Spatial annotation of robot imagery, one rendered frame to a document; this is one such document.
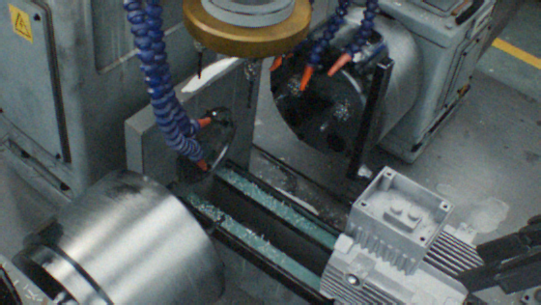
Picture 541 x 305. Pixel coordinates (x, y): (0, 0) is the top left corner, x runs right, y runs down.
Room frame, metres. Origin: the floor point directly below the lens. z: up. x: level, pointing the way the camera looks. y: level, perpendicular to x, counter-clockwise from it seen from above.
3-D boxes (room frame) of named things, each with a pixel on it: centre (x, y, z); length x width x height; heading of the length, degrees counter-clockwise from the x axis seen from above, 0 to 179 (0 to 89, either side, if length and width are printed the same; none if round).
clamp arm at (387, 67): (0.80, -0.16, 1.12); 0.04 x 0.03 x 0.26; 59
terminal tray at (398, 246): (0.61, -0.20, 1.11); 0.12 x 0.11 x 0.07; 60
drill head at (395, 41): (1.04, -0.15, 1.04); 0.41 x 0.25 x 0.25; 149
